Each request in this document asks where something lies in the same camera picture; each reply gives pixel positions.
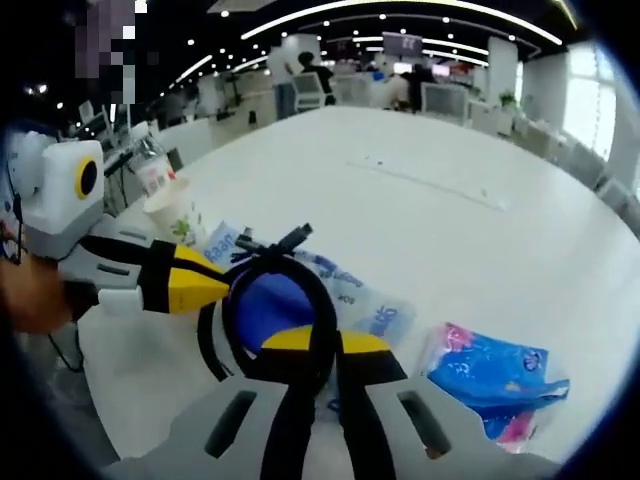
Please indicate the person's left hand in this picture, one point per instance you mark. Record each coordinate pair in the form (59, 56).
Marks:
(30, 300)

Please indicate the hanging dark screen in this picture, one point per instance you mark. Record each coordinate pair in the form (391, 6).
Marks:
(402, 44)

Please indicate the clear plastic bottle red label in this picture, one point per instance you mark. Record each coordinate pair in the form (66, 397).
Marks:
(155, 177)

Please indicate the blue tissue packet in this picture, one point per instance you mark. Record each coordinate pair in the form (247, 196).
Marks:
(490, 370)

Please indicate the blue cloth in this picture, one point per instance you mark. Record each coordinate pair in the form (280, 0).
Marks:
(370, 310)

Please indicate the ceiling air conditioner unit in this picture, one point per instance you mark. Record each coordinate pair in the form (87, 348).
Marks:
(240, 5)

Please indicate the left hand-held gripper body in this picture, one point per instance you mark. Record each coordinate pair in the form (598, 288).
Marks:
(55, 200)

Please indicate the beige paper cup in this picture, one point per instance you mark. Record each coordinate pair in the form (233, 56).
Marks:
(170, 215)

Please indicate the curved ceiling light strip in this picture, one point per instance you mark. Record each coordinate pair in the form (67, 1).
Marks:
(400, 10)

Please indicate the large window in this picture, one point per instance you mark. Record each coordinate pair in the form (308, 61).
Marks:
(592, 100)

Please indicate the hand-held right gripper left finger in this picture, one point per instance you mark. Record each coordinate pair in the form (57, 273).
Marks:
(250, 425)

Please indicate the green potted plant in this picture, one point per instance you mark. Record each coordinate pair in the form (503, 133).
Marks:
(507, 99)

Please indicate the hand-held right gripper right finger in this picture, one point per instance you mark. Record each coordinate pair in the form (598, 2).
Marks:
(370, 400)

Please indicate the white office chair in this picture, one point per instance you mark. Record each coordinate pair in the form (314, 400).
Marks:
(444, 104)
(307, 92)

